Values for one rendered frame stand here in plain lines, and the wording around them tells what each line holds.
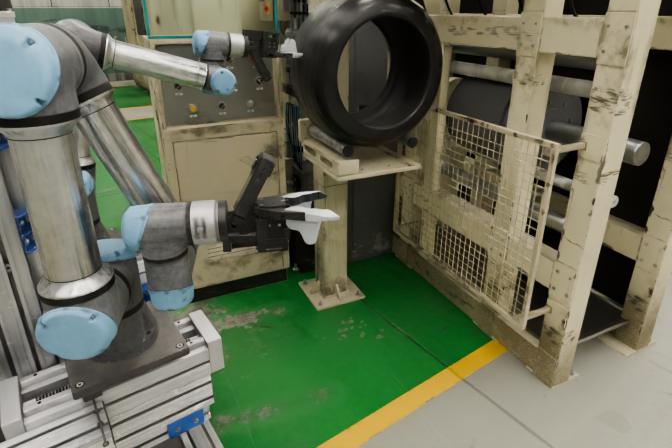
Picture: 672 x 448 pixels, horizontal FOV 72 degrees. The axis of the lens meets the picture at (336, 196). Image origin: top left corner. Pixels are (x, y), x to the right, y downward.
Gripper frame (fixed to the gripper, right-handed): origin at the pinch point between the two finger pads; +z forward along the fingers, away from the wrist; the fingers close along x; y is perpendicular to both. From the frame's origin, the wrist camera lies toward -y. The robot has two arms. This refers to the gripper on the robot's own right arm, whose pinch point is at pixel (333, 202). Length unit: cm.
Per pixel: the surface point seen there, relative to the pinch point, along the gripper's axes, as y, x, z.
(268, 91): -16, -145, -7
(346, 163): 9, -86, 18
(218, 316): 89, -130, -38
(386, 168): 13, -93, 36
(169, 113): -8, -134, -51
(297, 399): 97, -74, -5
